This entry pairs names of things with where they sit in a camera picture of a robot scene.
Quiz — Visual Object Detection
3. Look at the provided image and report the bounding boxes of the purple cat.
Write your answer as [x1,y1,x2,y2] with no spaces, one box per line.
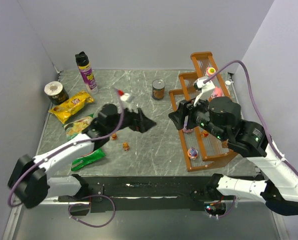
[182,127,193,134]

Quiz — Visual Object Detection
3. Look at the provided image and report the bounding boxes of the small orange bear figure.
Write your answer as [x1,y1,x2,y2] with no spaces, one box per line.
[111,133,117,140]

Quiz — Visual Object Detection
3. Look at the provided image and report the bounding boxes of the pink pig figure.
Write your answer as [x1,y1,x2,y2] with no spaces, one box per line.
[211,86,224,99]

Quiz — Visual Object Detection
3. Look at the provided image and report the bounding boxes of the purple figure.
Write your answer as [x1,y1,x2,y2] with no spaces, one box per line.
[187,147,198,160]

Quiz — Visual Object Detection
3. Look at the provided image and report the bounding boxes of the pink figure with green hat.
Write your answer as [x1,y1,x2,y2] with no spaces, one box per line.
[206,67,216,81]

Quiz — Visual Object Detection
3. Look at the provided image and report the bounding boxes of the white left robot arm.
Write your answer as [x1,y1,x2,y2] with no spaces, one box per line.
[7,103,156,209]

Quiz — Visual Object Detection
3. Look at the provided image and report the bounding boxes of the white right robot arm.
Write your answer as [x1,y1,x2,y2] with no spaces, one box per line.
[168,96,298,216]

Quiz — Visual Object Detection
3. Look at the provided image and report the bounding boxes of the orange tiered display shelf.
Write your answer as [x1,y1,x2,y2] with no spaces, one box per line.
[168,51,239,173]

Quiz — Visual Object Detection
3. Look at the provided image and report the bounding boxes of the brown tin can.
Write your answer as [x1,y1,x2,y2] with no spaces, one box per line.
[152,79,165,100]

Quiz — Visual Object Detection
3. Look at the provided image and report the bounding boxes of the green Chuba cassava chips bag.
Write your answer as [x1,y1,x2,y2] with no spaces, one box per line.
[63,114,106,172]

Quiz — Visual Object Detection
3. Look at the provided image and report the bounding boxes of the yellow snack bag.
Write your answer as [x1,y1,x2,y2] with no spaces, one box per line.
[48,91,94,124]

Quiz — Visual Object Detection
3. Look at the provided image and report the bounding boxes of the purple insect spray can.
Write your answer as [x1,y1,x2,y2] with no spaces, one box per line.
[75,51,98,94]

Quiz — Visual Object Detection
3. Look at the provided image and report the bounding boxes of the chips tube with white lid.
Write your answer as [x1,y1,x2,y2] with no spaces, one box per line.
[44,81,69,105]

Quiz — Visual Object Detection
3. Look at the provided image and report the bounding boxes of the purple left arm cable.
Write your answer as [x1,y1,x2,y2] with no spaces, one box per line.
[7,99,126,208]

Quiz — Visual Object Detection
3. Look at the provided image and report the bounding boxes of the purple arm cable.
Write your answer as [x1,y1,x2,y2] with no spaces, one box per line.
[203,59,298,182]
[7,99,126,208]

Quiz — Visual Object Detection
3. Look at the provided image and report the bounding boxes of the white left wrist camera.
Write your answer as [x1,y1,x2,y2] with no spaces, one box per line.
[115,89,134,110]

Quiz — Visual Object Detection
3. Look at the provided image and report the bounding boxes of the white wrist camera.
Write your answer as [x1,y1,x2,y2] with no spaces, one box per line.
[193,76,215,106]
[115,89,134,110]

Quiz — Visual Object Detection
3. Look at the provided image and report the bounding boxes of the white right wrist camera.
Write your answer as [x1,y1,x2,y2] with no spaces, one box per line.
[193,76,215,106]

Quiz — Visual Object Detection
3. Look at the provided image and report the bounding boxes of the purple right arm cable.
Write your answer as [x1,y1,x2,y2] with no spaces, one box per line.
[203,59,298,182]

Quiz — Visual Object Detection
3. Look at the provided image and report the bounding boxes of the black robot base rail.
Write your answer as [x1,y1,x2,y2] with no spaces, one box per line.
[48,176,264,213]

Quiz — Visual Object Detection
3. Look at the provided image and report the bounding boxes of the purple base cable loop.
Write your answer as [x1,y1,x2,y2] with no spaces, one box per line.
[68,194,116,228]

